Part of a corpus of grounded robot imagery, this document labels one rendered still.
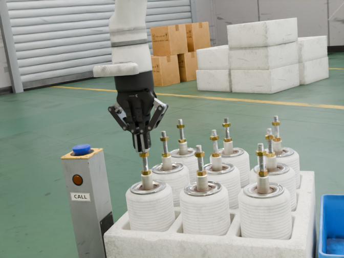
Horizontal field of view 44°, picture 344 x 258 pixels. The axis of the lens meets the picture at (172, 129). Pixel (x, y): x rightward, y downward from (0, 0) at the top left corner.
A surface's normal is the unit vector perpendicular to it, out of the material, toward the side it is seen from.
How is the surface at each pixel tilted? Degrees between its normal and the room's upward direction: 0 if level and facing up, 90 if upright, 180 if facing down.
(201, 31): 90
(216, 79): 90
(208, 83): 90
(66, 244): 0
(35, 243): 0
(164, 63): 90
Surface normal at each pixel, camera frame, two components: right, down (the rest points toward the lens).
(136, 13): 0.62, 0.27
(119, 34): -0.39, 0.25
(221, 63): -0.74, 0.23
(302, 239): -0.11, -0.97
